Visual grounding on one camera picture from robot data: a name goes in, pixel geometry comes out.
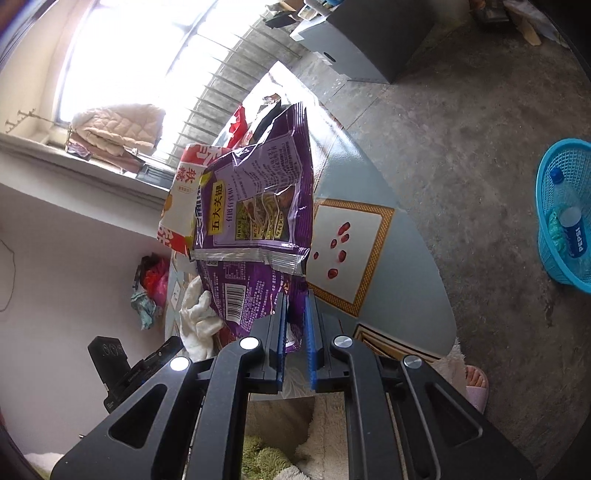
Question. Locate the plastic bottle with blue label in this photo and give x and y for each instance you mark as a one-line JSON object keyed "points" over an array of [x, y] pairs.
{"points": [[575, 230]]}

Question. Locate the pink quilted jacket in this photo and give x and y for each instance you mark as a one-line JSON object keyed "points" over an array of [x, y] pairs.
{"points": [[120, 129]]}

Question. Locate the teal cloth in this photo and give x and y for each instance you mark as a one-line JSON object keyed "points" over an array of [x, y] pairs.
{"points": [[143, 309]]}

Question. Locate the green fluffy cloth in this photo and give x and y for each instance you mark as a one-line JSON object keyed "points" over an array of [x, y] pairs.
{"points": [[263, 457]]}

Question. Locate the green crumpled wrapper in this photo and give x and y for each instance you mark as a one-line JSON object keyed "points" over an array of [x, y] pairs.
{"points": [[555, 230]]}

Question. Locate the metal window railing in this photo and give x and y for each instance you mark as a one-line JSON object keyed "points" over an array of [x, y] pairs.
{"points": [[221, 92]]}

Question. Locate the red plastic bag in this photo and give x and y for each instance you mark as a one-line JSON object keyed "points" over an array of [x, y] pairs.
{"points": [[154, 277]]}

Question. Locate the purple snack bag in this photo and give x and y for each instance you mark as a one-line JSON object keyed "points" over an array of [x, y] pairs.
{"points": [[258, 198]]}

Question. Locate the small red packet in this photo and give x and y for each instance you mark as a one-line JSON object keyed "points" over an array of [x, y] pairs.
{"points": [[238, 127]]}

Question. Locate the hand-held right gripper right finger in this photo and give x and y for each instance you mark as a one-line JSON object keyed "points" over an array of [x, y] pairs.
{"points": [[310, 344]]}

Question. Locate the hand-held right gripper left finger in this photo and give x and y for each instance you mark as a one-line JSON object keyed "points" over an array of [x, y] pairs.
{"points": [[280, 344]]}

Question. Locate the white tissue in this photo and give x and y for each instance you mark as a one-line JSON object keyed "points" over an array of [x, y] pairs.
{"points": [[196, 318]]}

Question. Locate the red and white snack bag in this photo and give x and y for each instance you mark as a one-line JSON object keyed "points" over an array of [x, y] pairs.
{"points": [[180, 203]]}

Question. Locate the grey cabinet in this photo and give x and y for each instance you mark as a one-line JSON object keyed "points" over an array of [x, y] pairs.
{"points": [[369, 37]]}

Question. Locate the blue plastic basket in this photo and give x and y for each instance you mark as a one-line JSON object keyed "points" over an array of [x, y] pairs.
{"points": [[554, 265]]}

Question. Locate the pink slipper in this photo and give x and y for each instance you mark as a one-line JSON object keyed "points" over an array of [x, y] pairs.
{"points": [[475, 385]]}

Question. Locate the folding table with printed cover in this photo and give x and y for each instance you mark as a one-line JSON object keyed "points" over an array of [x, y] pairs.
{"points": [[351, 184]]}

